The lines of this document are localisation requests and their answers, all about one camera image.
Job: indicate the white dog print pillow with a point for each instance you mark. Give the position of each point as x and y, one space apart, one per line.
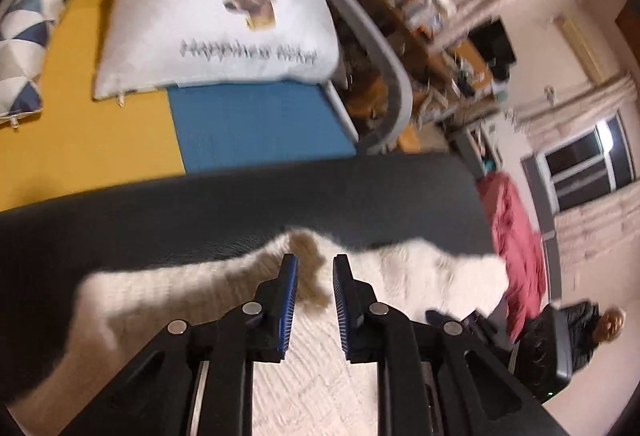
215 31

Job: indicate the red quilt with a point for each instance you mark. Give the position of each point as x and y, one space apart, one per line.
515 241

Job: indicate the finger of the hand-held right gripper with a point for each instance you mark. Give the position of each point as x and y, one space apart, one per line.
437 317

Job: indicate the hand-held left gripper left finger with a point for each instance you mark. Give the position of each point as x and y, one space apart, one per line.
289 306

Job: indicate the beige wall air conditioner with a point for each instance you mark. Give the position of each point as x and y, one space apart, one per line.
580 46

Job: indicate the cream knitted sweater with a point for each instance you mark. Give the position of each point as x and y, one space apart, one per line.
410 276

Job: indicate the black monitor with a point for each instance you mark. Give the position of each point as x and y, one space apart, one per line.
492 46

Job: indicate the dark glass window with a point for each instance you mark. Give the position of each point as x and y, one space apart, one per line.
580 166

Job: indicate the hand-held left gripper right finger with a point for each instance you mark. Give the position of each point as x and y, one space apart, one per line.
342 311

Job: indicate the cluttered wooden desk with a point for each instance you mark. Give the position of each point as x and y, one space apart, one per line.
415 41

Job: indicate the triangle patterned pillow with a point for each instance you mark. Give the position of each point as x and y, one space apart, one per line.
25 46

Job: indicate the low grey cabinet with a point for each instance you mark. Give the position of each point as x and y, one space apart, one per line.
480 146

